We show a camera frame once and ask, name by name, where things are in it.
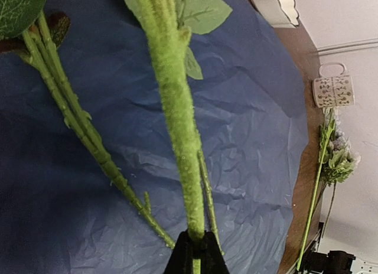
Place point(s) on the orange flower stem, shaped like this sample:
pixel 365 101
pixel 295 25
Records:
pixel 169 26

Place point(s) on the pink rose stem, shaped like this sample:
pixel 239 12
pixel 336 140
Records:
pixel 209 198
pixel 35 38

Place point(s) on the white flower stem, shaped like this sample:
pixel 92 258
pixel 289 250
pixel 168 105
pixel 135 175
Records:
pixel 316 185

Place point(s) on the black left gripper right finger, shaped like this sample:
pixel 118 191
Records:
pixel 212 261

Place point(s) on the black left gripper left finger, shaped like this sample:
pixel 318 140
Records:
pixel 181 259

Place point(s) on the white fluted ceramic dish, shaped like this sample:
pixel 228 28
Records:
pixel 278 13

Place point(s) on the blue hydrangea flower bunch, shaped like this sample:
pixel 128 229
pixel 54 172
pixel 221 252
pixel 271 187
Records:
pixel 338 161

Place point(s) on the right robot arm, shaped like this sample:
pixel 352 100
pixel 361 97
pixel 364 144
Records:
pixel 335 261

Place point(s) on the floral ceramic mug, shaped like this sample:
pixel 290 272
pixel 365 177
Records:
pixel 333 91

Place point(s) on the blue wrapping paper sheet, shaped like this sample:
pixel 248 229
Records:
pixel 59 211

